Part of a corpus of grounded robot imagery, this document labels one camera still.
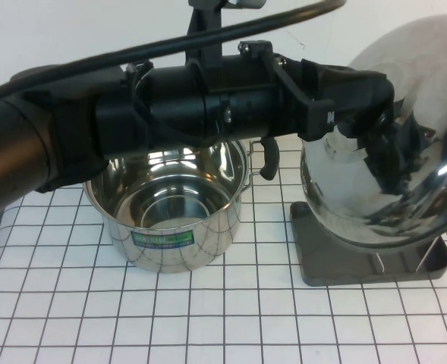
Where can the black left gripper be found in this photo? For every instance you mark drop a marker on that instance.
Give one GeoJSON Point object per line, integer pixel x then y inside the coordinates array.
{"type": "Point", "coordinates": [253, 98]}

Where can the stainless steel lid black knob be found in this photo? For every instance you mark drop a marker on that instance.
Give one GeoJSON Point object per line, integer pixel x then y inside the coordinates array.
{"type": "Point", "coordinates": [359, 197]}

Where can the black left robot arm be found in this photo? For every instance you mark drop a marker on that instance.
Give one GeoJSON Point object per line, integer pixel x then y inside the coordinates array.
{"type": "Point", "coordinates": [75, 132]}

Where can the white black-grid tablecloth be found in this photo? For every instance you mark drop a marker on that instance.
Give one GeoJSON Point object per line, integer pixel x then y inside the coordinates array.
{"type": "Point", "coordinates": [132, 322]}

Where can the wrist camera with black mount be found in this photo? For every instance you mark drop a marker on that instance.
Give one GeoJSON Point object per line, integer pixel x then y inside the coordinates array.
{"type": "Point", "coordinates": [204, 34]}

